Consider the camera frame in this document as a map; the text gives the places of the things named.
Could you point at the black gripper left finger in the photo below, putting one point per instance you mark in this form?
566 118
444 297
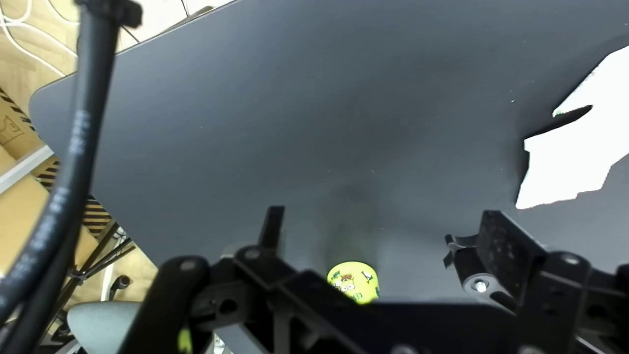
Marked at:
262 272

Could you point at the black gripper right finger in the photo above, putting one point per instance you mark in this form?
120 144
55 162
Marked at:
513 258

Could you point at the white towel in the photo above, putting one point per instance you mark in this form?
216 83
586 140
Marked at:
576 158

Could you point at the yellow-green mug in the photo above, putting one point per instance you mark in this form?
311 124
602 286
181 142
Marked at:
354 280

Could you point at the black tripod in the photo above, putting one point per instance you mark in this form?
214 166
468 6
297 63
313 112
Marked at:
98 252

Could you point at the grey office chair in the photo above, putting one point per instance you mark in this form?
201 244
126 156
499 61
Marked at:
98 325

